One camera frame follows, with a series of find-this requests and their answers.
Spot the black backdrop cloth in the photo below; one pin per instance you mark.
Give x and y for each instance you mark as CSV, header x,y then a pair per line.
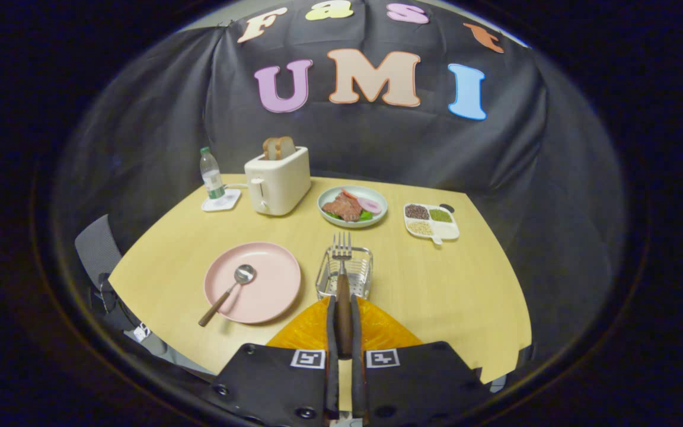
x,y
377,142

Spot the brown toast slice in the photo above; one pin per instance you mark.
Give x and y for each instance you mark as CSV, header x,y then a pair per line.
x,y
286,147
270,149

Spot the clear plastic water bottle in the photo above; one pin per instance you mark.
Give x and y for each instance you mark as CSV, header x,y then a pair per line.
x,y
212,178

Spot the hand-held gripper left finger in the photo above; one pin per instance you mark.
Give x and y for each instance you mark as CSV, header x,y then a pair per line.
x,y
282,385

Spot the white divided condiment dish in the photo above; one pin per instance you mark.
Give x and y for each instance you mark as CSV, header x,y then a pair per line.
x,y
447,230

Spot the pink ham slice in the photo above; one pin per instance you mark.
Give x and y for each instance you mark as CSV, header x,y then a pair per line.
x,y
370,206

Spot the pink plate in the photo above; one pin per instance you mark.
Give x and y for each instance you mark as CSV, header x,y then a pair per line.
x,y
270,290

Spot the cream white toaster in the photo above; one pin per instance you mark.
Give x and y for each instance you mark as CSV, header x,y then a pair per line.
x,y
282,184

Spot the pale green plate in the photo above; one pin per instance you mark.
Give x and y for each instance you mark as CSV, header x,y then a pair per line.
x,y
324,205

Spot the grey mesh office chair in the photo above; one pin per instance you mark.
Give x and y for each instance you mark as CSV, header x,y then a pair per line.
x,y
95,249

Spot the white square coaster tray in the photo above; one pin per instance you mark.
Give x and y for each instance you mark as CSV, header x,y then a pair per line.
x,y
230,201

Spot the red tomato slice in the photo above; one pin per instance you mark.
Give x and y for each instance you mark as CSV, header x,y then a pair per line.
x,y
348,194

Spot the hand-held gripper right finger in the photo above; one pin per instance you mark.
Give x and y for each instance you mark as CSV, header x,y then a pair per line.
x,y
412,385

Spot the green lettuce leaf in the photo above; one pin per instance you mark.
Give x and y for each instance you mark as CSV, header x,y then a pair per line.
x,y
366,216

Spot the brown meat slice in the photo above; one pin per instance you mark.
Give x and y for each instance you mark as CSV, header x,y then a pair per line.
x,y
344,207

